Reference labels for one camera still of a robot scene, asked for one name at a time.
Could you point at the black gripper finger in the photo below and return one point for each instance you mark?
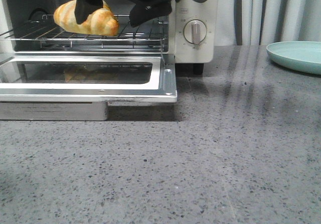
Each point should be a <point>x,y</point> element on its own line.
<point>141,14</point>
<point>84,8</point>

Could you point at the golden croissant bread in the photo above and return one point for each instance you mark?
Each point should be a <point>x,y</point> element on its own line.
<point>101,22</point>

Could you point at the lower oven timer knob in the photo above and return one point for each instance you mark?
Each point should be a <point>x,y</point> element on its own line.
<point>195,32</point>

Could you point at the white Toshiba toaster oven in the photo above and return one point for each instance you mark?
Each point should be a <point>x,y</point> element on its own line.
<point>16,12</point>

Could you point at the grey pleated curtain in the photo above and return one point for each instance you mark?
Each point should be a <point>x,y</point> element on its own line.
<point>261,22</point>

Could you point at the teal round plate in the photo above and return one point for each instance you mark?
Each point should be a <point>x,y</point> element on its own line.
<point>302,56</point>

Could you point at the wire oven rack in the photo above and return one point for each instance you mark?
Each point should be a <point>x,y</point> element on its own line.
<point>45,34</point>

